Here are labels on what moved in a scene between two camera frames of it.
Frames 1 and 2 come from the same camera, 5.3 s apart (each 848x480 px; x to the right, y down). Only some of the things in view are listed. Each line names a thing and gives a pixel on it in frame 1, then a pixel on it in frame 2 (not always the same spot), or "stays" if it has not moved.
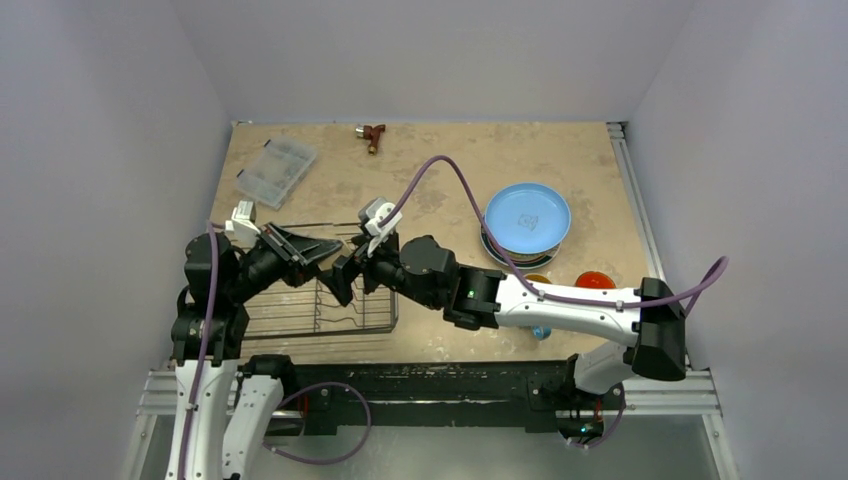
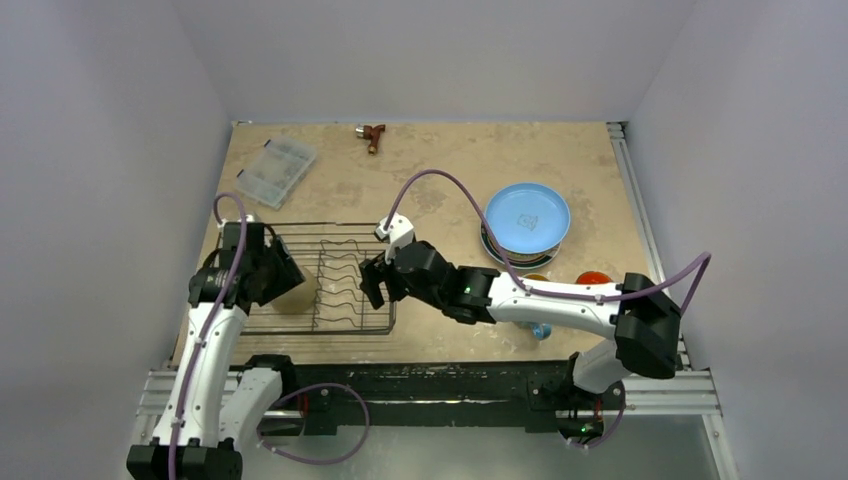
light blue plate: x=528 y=218 stays
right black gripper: x=361 y=265 → x=382 y=277
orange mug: x=594 y=279 stays
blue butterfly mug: x=542 y=332 stays
